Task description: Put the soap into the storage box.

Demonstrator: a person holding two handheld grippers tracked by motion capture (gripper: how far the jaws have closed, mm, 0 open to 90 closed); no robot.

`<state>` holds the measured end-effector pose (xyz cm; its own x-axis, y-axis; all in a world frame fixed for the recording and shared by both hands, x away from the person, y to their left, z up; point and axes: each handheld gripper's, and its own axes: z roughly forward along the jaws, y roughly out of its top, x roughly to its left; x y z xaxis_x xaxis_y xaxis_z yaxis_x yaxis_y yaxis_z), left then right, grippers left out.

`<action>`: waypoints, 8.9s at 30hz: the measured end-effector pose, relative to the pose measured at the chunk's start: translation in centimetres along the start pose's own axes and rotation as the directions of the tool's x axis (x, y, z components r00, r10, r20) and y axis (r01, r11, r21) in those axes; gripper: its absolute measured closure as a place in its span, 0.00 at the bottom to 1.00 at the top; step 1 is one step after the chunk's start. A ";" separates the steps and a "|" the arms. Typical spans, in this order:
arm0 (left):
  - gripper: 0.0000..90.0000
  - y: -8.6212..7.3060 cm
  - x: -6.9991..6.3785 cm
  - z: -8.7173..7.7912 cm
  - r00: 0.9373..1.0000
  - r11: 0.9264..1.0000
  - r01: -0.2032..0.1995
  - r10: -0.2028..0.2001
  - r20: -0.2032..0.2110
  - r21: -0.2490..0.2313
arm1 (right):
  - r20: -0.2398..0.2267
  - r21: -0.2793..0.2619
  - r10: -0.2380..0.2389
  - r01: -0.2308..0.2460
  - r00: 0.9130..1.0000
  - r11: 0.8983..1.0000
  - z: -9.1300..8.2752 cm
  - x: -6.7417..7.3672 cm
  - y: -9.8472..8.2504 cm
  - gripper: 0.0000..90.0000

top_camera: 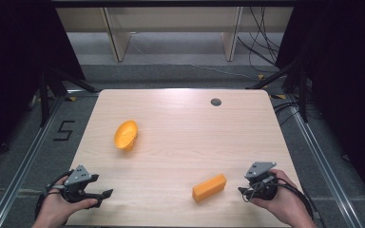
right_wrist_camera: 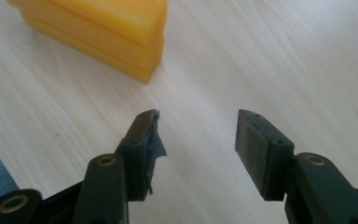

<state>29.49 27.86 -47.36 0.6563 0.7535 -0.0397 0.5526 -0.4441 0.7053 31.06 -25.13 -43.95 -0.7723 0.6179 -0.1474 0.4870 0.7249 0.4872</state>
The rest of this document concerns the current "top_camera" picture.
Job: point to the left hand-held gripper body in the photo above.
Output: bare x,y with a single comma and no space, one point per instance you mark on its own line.
77,177

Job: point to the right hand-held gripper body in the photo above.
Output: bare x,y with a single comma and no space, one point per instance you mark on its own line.
261,180

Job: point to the orange block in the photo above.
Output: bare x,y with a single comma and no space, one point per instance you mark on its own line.
209,188

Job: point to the orange bowl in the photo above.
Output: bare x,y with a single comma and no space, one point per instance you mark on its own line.
125,134

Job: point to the person's right hand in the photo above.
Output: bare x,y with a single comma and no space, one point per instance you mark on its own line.
286,198

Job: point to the person's left hand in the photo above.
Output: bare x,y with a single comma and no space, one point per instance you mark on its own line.
57,209

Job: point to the black metal stand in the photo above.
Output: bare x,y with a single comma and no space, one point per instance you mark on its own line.
49,91
301,85

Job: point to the grey table grommet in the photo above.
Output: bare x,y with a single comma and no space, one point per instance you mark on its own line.
215,102

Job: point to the black curtain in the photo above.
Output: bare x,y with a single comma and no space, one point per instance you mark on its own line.
345,79
12,63

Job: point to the beige desk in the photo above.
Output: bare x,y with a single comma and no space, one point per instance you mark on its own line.
171,19

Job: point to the aluminium floor rail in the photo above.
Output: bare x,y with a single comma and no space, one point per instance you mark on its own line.
326,164
22,164

